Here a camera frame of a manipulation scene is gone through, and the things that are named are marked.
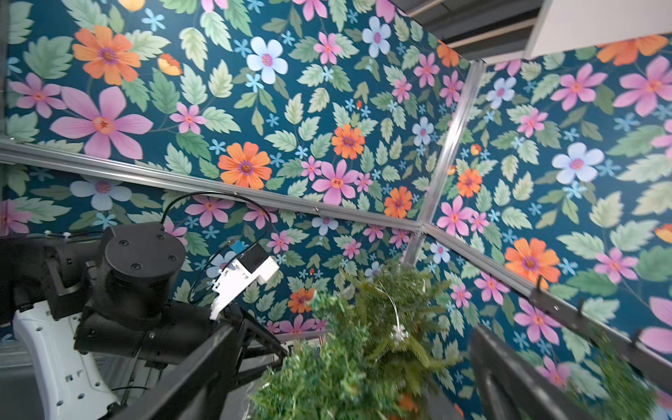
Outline light green fern christmas tree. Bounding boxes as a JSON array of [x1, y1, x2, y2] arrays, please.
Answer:
[[332, 261, 461, 411]]

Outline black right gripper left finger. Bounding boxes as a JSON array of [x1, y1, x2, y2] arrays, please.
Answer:
[[113, 327, 239, 419]]

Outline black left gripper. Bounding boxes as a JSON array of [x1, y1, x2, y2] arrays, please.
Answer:
[[225, 304, 289, 383]]

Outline dark green tree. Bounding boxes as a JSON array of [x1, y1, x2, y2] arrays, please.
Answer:
[[567, 334, 656, 420], [250, 297, 406, 419]]

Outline black hook rail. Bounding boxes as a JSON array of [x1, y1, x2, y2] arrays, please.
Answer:
[[528, 286, 671, 395]]

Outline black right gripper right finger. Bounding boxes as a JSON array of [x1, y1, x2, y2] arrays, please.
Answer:
[[469, 325, 592, 420]]

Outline orange plush toy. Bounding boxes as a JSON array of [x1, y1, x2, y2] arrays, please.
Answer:
[[390, 394, 419, 420]]

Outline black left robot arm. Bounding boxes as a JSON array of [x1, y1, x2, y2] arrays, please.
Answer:
[[1, 222, 287, 419]]

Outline thin wire string light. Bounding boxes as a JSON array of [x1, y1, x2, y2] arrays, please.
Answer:
[[374, 265, 428, 343]]

